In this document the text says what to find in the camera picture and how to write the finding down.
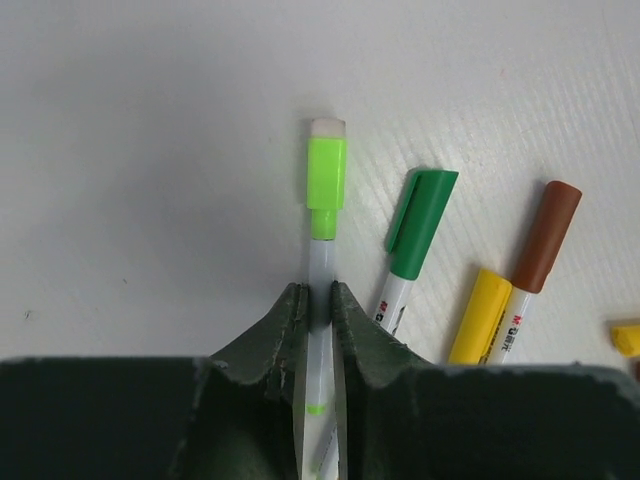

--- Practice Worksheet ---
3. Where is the dark green capped marker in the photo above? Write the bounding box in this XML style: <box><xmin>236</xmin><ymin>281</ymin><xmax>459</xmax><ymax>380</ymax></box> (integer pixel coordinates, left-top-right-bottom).
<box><xmin>373</xmin><ymin>169</ymin><xmax>458</xmax><ymax>334</ymax></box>

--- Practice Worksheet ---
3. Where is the brown marker cap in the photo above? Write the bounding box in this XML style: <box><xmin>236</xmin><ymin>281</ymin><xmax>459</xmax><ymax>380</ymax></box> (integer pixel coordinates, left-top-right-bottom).
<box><xmin>631</xmin><ymin>360</ymin><xmax>640</xmax><ymax>382</ymax></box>

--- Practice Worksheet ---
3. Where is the dark red capped marker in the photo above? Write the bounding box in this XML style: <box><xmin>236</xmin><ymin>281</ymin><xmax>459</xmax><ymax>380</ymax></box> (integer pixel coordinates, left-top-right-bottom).
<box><xmin>483</xmin><ymin>180</ymin><xmax>582</xmax><ymax>364</ymax></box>

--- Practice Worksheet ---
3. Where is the yellow marker cap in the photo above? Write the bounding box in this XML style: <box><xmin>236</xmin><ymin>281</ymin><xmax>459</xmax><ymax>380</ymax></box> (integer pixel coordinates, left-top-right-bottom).
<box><xmin>610</xmin><ymin>323</ymin><xmax>640</xmax><ymax>358</ymax></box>

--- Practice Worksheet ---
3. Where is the yellow green capped marker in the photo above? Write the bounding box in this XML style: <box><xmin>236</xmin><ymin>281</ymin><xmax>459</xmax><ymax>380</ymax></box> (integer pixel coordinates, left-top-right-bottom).
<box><xmin>448</xmin><ymin>269</ymin><xmax>512</xmax><ymax>365</ymax></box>

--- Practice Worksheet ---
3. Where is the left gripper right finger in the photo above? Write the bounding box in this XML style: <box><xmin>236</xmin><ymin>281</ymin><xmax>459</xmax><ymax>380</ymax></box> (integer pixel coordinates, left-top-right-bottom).
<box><xmin>331</xmin><ymin>283</ymin><xmax>639</xmax><ymax>479</ymax></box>

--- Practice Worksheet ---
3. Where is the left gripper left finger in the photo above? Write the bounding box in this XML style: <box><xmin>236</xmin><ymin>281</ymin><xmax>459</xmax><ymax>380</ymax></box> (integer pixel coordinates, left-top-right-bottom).
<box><xmin>1</xmin><ymin>283</ymin><xmax>308</xmax><ymax>479</ymax></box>

